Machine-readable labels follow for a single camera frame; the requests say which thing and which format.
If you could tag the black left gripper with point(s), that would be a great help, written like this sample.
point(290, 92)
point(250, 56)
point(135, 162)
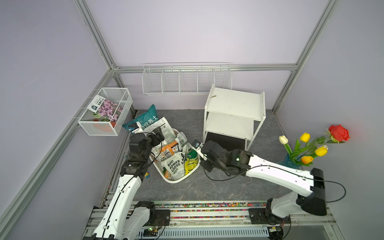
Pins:
point(158, 134)

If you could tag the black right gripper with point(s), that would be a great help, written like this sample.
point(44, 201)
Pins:
point(206, 166)

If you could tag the white fertilizer bag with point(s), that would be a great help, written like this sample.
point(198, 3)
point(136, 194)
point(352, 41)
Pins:
point(166, 129)

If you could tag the orange fertilizer bag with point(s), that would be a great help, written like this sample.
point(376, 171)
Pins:
point(168, 151)

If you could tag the teal orange soil bag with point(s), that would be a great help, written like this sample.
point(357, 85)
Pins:
point(146, 119)

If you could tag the black bud power bag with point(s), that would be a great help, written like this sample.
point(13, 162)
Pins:
point(174, 167)

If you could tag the yellow fertilizer bag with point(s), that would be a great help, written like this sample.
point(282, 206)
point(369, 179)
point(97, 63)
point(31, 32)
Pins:
point(191, 161)

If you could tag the green white urea bag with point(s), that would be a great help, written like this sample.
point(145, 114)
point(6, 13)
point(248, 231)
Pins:
point(183, 143)

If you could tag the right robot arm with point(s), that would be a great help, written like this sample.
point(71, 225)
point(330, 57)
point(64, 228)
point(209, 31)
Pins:
point(308, 188)

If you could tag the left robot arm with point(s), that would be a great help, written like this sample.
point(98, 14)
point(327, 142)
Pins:
point(115, 224)

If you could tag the white metal tiered shelf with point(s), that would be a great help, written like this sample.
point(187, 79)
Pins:
point(234, 114)

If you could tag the white perforated plastic basket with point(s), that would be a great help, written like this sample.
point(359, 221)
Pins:
point(158, 166)

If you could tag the purple flower seed packet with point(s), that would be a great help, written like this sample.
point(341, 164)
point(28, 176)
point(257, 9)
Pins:
point(104, 109)

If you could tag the white artificial tulip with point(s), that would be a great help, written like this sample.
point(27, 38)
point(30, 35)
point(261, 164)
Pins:
point(283, 140)

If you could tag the orange yellow tulip lower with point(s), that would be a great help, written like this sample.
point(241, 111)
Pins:
point(307, 159)

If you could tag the yellow artificial tulip upper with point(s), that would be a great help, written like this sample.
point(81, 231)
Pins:
point(305, 137)

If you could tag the yellow artificial tulip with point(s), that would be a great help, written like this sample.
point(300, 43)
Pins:
point(321, 151)
point(305, 137)

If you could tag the small circuit board left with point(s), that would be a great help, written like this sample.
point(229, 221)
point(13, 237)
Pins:
point(151, 232)

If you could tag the small circuit board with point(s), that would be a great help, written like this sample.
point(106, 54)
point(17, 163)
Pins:
point(275, 233)
point(151, 232)

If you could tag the small circuit board right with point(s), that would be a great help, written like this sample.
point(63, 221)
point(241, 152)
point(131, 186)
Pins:
point(275, 233)

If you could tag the yellow artificial tulip right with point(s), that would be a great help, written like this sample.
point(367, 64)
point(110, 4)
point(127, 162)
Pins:
point(321, 151)

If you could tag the red artificial rose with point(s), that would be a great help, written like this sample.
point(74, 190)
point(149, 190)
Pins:
point(339, 133)

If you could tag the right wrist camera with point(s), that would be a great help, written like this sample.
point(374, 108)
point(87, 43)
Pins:
point(197, 146)

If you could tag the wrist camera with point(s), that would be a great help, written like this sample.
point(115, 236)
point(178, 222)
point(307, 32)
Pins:
point(197, 146)
point(135, 128)

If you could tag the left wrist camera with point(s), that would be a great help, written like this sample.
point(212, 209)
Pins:
point(135, 128)

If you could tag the white wire wall basket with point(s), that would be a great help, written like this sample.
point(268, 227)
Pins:
point(95, 127)

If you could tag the white wire wall rack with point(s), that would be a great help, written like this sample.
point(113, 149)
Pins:
point(183, 79)

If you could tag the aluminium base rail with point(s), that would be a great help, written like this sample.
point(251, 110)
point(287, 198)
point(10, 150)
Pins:
point(178, 220)

